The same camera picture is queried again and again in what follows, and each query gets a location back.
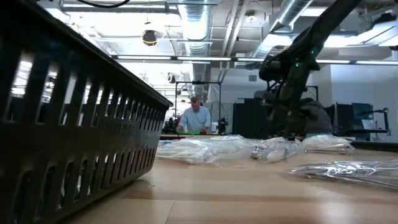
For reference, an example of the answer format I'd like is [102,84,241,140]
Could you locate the white blue-striped toothbrush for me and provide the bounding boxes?
[262,136,303,163]

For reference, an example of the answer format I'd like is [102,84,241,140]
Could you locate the black station frame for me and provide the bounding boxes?
[306,85,320,102]
[174,80,223,135]

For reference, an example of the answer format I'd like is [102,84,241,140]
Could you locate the black slotted plastic basket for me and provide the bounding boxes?
[0,0,174,224]

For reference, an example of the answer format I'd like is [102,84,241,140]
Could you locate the silver spiral air duct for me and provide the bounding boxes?
[248,0,315,62]
[177,0,213,101]

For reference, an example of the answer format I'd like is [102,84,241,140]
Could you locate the black table frame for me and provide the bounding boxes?
[349,140,398,153]

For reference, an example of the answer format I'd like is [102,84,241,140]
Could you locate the black hanging cord reel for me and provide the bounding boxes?
[141,29,159,47]

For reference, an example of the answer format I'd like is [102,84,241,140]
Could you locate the black partition panel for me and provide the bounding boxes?
[325,103,354,138]
[232,101,274,140]

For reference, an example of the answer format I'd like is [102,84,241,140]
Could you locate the dark computer monitor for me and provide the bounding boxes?
[351,102,374,121]

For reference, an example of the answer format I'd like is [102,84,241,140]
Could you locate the cotton swabs in clear bag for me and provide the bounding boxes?
[155,138,252,168]

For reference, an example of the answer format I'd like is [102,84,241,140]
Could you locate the person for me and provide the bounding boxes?
[298,97,334,138]
[175,95,212,135]

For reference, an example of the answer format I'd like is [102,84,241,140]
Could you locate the long linear light fixture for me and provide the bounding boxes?
[111,54,398,66]

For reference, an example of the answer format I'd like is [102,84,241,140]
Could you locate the round white smoke detector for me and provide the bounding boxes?
[244,10,258,25]

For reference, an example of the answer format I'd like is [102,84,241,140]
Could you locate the wooden workbench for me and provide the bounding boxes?
[160,133,237,140]

